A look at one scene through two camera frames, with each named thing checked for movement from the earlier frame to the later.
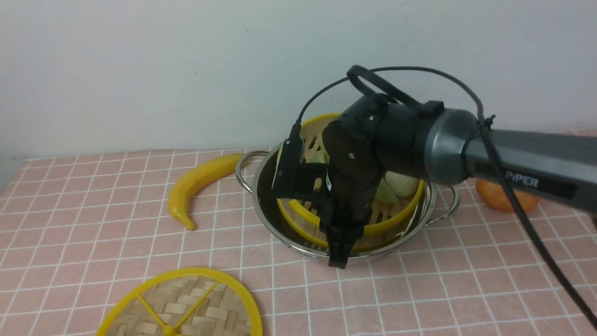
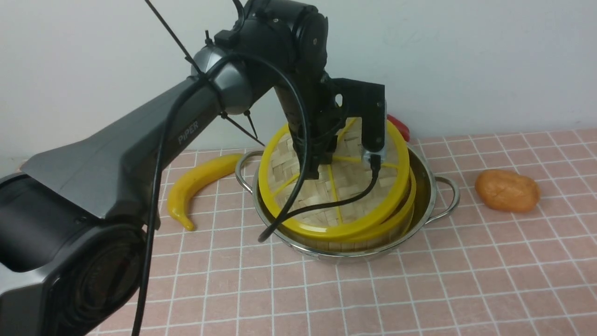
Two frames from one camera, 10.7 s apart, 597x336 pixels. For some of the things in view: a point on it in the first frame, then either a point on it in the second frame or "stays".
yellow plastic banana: (221, 167) stays
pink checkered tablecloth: (77, 232) stays
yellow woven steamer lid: (195, 301) → (346, 173)
